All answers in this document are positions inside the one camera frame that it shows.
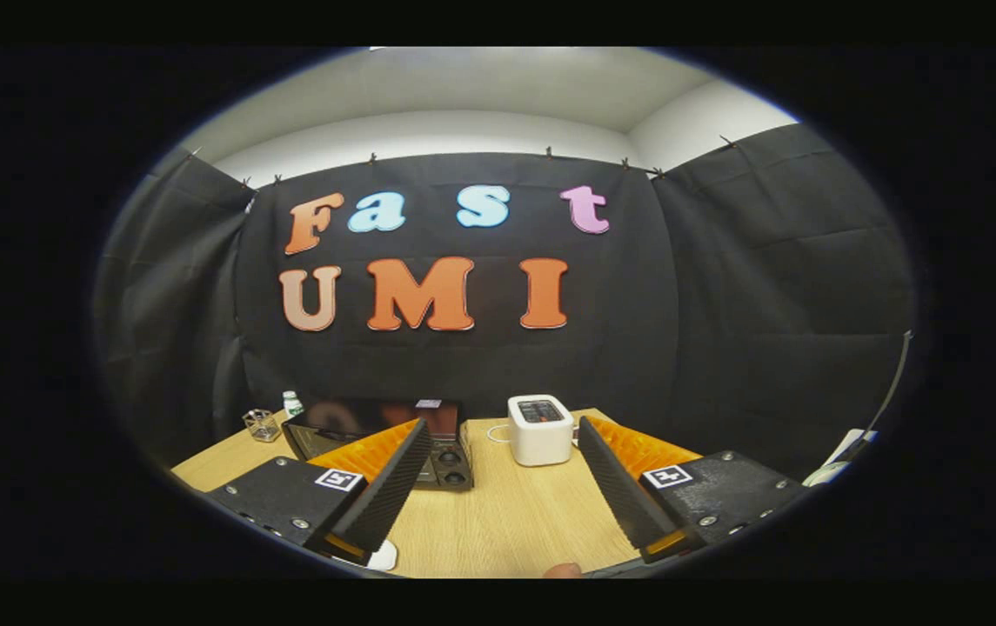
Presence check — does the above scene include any wire mesh holder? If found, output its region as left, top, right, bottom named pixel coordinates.
left=243, top=409, right=282, bottom=443

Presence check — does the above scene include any white sheet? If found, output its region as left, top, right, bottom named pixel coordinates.
left=802, top=428, right=879, bottom=486

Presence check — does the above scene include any white plate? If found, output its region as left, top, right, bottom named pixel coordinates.
left=358, top=539, right=398, bottom=571

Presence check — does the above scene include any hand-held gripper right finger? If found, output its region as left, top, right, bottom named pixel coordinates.
left=577, top=415, right=812, bottom=564

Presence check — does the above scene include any black toaster oven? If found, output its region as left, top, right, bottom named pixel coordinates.
left=282, top=398, right=474, bottom=492

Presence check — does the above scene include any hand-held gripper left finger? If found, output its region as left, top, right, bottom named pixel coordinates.
left=204, top=417, right=434, bottom=566

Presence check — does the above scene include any white pop-up toaster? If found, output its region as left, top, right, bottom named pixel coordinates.
left=507, top=394, right=575, bottom=467

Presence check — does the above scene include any thin dark cable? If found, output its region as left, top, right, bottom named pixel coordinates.
left=867, top=330, right=912, bottom=433

